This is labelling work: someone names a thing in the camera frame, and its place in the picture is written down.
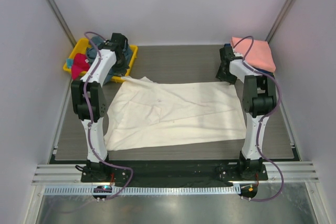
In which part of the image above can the grey blue t shirt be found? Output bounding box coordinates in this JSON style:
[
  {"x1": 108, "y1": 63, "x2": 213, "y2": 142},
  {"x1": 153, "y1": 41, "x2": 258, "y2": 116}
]
[{"x1": 86, "y1": 35, "x2": 134, "y2": 84}]

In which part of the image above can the light blue cloth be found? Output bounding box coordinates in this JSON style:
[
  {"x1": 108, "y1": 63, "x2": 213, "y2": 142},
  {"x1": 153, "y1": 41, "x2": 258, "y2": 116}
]
[{"x1": 66, "y1": 58, "x2": 74, "y2": 69}]

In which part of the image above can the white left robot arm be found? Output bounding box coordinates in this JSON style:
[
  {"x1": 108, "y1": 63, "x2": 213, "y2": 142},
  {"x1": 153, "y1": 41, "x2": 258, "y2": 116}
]
[{"x1": 71, "y1": 33, "x2": 133, "y2": 182}]

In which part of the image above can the yellow plastic bin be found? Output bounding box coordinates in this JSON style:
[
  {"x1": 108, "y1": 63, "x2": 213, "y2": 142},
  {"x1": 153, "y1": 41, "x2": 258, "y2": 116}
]
[{"x1": 63, "y1": 38, "x2": 138, "y2": 83}]

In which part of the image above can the aluminium corner post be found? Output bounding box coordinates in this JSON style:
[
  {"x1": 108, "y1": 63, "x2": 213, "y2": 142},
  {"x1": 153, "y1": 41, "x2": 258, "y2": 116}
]
[
  {"x1": 266, "y1": 0, "x2": 296, "y2": 43},
  {"x1": 46, "y1": 0, "x2": 77, "y2": 47}
]

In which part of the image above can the folded pink t shirt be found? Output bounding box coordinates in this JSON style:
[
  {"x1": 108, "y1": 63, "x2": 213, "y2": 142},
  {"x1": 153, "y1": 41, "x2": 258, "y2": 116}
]
[{"x1": 230, "y1": 37, "x2": 276, "y2": 73}]

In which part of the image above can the folded navy blue t shirt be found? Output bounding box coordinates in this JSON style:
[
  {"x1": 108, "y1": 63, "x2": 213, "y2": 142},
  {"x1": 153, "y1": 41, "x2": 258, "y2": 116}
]
[{"x1": 254, "y1": 68, "x2": 274, "y2": 77}]

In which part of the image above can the white slotted cable duct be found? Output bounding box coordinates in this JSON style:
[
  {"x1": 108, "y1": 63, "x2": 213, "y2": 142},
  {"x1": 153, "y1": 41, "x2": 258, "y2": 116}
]
[{"x1": 44, "y1": 185, "x2": 241, "y2": 196}]

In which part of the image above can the left aluminium corner post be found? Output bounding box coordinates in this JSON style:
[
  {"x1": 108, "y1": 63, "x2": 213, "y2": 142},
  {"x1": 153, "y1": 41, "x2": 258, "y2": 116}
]
[{"x1": 46, "y1": 0, "x2": 77, "y2": 47}]

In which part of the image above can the cream white t shirt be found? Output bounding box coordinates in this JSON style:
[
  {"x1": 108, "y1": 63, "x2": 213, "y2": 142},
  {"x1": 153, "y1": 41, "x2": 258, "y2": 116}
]
[{"x1": 104, "y1": 77, "x2": 246, "y2": 151}]

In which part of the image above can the right aluminium corner post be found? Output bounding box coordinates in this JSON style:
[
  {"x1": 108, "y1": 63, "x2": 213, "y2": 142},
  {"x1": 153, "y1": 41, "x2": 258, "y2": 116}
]
[{"x1": 266, "y1": 0, "x2": 296, "y2": 43}]

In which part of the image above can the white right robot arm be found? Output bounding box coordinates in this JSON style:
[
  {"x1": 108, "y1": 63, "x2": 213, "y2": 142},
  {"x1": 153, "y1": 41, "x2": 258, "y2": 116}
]
[{"x1": 216, "y1": 44, "x2": 278, "y2": 181}]

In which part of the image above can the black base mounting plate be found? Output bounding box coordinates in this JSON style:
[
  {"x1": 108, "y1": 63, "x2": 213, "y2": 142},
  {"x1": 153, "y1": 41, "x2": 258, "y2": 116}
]
[{"x1": 75, "y1": 159, "x2": 268, "y2": 188}]

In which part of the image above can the magenta red t shirt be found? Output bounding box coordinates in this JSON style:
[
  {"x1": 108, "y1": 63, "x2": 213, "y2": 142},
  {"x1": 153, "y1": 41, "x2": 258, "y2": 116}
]
[{"x1": 71, "y1": 54, "x2": 90, "y2": 80}]

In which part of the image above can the aluminium frame rail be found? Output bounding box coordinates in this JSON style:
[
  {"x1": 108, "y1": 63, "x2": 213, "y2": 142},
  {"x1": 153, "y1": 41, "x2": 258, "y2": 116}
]
[{"x1": 31, "y1": 162, "x2": 319, "y2": 186}]

